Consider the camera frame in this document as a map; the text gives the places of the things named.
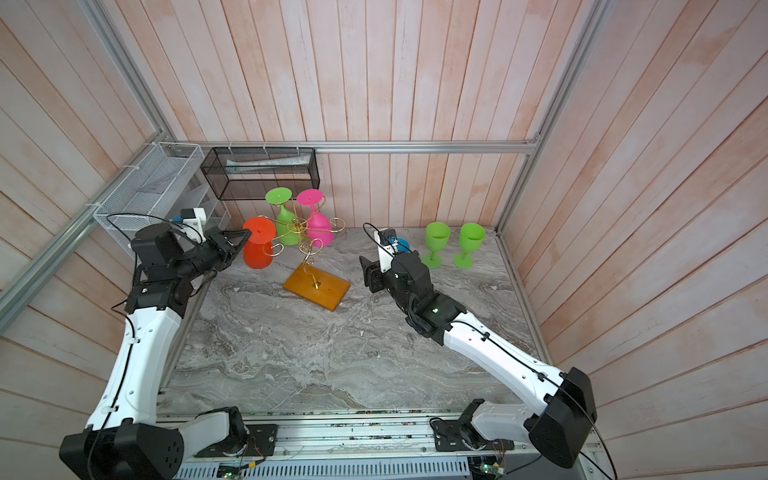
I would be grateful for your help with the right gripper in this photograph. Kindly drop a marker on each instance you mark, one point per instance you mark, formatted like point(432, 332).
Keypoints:
point(374, 277)

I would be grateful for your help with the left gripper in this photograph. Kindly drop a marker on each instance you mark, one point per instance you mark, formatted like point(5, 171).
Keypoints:
point(221, 240)

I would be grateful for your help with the red wine glass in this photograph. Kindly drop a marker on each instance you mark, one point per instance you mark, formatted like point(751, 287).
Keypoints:
point(258, 252)

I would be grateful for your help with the blue wine glass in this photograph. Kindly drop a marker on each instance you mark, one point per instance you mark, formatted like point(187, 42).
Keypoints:
point(402, 245)

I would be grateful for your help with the green wine glass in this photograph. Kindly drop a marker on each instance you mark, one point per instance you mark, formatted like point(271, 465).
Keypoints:
point(286, 220)
point(437, 235)
point(471, 238)

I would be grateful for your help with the pink wine glass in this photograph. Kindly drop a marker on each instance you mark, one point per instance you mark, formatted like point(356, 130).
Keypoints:
point(318, 227)

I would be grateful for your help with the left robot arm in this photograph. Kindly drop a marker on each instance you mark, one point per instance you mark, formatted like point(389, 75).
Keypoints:
point(121, 438)

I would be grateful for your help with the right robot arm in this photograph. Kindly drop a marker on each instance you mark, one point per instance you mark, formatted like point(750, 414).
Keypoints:
point(555, 410)

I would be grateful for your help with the black mesh basket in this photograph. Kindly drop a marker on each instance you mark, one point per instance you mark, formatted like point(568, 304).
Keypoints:
point(249, 173)

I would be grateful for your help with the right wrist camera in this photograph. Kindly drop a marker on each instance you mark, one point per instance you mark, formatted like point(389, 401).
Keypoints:
point(387, 245)

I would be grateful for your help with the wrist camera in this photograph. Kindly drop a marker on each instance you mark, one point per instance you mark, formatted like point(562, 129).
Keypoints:
point(192, 222)
point(387, 245)

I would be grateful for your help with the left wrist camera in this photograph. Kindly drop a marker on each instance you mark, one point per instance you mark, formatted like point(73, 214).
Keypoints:
point(192, 222)

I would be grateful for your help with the gold wire wine glass rack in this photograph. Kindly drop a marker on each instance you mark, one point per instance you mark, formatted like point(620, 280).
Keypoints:
point(307, 281)

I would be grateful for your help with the white wire mesh shelf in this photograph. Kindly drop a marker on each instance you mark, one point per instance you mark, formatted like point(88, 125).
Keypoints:
point(166, 179)

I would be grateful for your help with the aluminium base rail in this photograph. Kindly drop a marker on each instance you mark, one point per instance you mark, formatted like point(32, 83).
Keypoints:
point(393, 444)

